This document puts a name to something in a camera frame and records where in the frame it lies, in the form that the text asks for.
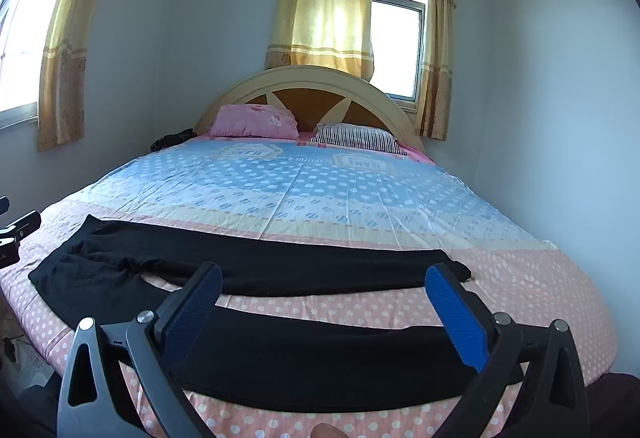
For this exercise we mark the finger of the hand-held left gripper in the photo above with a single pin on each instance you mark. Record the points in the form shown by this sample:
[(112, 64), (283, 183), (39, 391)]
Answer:
[(25, 223)]

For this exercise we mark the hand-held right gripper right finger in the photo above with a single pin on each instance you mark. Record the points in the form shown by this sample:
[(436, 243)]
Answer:
[(457, 318)]

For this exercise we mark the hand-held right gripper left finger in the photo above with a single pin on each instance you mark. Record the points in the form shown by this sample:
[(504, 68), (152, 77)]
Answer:
[(192, 318)]

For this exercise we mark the black pants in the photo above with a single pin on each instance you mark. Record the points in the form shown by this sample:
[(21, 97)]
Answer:
[(300, 268)]

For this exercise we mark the person's right hand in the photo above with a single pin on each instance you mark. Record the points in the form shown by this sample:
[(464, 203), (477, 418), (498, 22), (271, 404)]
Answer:
[(324, 432)]

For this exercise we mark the pink and blue dotted blanket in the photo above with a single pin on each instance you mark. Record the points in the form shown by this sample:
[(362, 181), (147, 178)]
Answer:
[(350, 198)]

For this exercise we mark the person's dark clothing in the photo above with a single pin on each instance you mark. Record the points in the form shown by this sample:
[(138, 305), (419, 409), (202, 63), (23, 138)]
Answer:
[(30, 413)]

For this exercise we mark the dark cloth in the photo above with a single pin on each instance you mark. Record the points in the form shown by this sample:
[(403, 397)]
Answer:
[(172, 140)]

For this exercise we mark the yellow curtain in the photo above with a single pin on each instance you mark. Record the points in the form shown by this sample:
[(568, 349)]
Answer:
[(325, 3), (67, 58), (437, 48)]

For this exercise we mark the window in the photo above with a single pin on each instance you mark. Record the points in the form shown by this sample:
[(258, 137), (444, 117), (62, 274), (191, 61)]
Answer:
[(25, 18), (397, 43)]

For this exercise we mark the pink pillow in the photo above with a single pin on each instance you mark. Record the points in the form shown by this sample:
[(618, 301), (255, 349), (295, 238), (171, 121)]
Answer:
[(252, 120)]

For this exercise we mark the striped pillow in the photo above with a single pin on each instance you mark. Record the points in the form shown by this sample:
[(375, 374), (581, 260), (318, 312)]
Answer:
[(357, 136)]

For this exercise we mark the cream and wooden headboard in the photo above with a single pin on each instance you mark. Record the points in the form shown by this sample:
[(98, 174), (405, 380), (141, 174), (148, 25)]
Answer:
[(295, 100)]

